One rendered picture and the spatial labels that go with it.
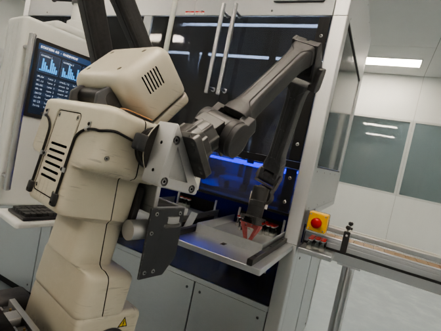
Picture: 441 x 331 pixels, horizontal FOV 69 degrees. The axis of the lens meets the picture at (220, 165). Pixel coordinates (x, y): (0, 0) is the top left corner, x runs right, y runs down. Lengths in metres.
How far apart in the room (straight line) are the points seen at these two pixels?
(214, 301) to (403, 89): 5.13
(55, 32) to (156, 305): 1.30
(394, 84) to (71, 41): 5.27
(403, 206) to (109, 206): 5.48
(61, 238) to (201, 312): 0.96
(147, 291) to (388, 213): 4.75
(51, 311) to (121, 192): 0.30
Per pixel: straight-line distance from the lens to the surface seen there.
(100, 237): 0.74
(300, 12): 1.50
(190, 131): 0.59
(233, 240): 1.16
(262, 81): 0.78
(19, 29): 1.54
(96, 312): 0.76
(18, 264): 2.51
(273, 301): 1.45
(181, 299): 1.65
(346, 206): 5.94
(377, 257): 1.44
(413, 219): 5.95
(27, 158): 1.54
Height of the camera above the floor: 1.20
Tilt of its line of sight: 3 degrees down
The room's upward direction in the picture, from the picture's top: 12 degrees clockwise
